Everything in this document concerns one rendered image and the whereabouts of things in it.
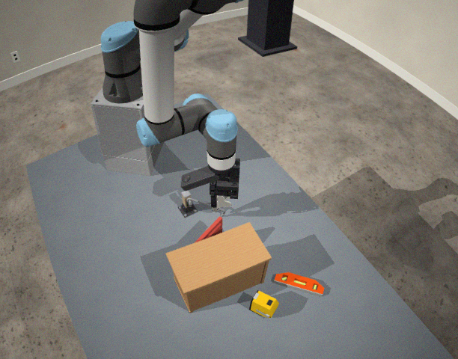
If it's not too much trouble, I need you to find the brown wooden cabinet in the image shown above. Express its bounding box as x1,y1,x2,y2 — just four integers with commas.
166,217,272,313

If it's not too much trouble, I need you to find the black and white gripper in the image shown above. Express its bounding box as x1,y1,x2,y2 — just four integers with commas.
208,159,240,212

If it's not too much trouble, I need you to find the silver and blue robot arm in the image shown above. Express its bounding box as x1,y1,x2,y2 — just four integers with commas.
101,0,244,171

